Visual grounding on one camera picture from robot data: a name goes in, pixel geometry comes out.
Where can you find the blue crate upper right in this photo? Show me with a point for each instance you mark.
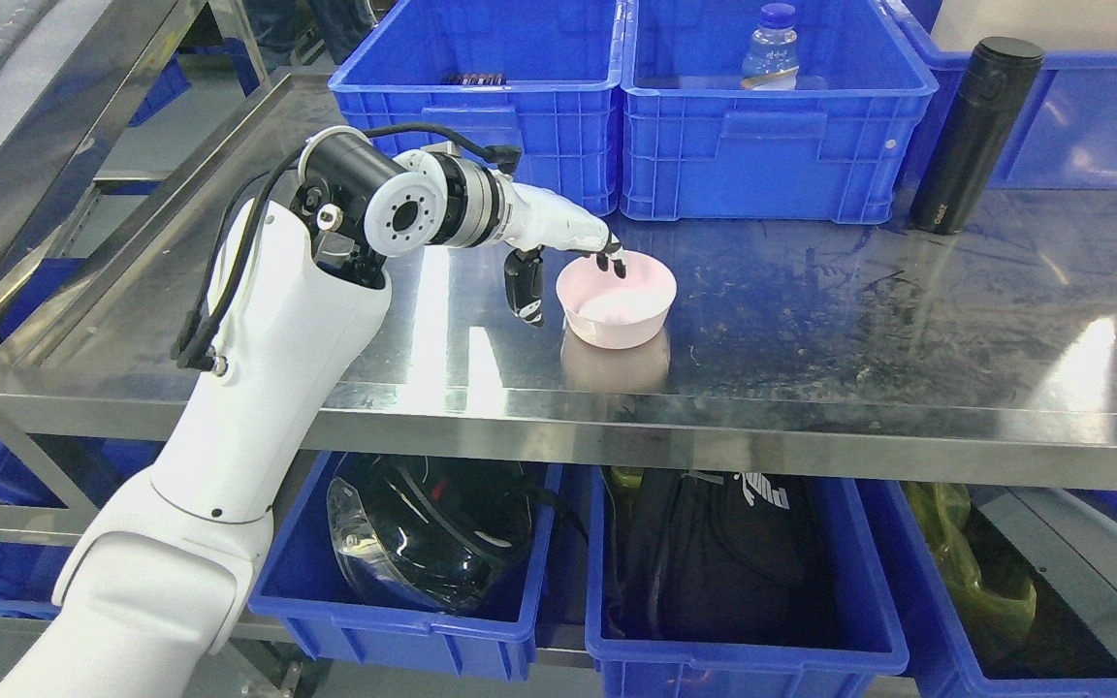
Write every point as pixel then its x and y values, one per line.
pixel 1065 136

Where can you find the blue crate upper middle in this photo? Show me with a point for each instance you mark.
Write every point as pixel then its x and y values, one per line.
pixel 697 145

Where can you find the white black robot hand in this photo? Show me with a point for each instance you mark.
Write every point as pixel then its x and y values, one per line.
pixel 558 228

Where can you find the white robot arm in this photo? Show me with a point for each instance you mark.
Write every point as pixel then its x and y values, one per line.
pixel 296 290

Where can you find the grey white flat device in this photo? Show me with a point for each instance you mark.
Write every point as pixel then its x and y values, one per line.
pixel 1069 540

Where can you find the black thermos flask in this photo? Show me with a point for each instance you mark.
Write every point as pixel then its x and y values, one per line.
pixel 992 92

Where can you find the black helmet clear visor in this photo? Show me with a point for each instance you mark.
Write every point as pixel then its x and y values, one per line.
pixel 436 534

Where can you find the green yellow plastic item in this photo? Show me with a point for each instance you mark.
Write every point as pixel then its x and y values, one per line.
pixel 989 582

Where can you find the pink plastic bowl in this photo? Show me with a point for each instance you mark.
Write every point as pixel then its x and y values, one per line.
pixel 616 313

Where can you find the blue crate lower right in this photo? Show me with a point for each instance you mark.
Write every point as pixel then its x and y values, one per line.
pixel 942 661

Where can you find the clear water bottle blue cap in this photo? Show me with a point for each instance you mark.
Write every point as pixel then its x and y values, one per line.
pixel 772 62

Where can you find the blue crate upper left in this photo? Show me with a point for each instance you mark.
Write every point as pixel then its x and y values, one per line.
pixel 540 75

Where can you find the steel shelf rack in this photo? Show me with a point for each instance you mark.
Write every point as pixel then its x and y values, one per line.
pixel 804 347

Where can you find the blue crate with helmet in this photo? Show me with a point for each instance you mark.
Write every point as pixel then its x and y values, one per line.
pixel 302 587

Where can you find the blue crate with black bag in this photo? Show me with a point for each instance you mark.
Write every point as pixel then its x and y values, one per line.
pixel 870 640

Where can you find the black bag white logo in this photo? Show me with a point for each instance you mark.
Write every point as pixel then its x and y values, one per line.
pixel 723 558

